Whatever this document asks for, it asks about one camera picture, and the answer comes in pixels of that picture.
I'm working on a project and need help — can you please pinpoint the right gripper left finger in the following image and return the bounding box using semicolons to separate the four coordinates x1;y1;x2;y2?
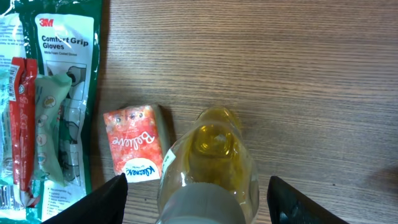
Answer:
43;174;128;224

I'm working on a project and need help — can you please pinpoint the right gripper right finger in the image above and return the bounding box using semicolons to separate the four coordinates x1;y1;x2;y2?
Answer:
267;175;348;224

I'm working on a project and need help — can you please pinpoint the small red patterned box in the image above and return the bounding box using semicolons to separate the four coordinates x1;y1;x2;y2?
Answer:
103;105;171;183

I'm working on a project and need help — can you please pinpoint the yellow liquid bottle silver cap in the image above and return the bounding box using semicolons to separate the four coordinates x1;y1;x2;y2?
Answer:
157;107;259;224

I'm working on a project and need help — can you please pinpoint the light green wipes sachet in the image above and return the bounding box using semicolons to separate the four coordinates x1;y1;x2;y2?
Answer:
35;74;72;186

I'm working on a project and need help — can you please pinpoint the red snack stick packet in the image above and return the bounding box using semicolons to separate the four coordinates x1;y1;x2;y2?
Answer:
9;57;39;208

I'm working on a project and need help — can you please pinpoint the green 3M gloves package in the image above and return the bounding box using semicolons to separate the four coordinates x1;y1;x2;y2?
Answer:
1;0;103;223

